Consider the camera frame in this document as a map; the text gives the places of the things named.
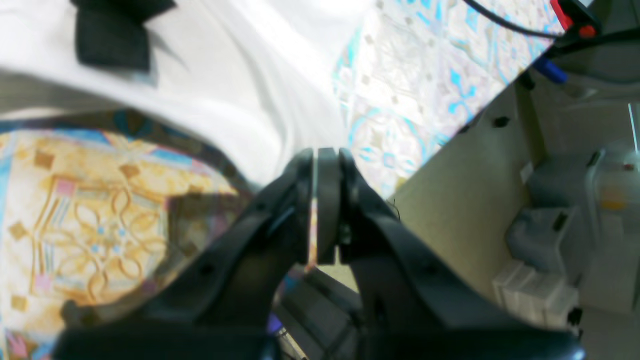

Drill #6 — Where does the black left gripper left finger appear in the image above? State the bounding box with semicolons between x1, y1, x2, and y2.
52;148;314;360

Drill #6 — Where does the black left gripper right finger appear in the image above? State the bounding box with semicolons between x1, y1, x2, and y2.
317;148;586;360

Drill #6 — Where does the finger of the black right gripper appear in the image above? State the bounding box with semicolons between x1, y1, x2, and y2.
71;0;177;72

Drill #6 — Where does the white printed T-shirt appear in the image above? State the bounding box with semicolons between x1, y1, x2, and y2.
0;0;375;186

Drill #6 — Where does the white cabinet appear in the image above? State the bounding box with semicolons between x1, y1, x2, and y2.
492;260;579;330

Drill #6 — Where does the patterned colourful tablecloth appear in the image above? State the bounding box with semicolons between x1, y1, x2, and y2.
1;0;553;360

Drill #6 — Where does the left table clamp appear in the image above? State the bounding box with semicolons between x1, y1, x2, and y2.
515;0;603;91

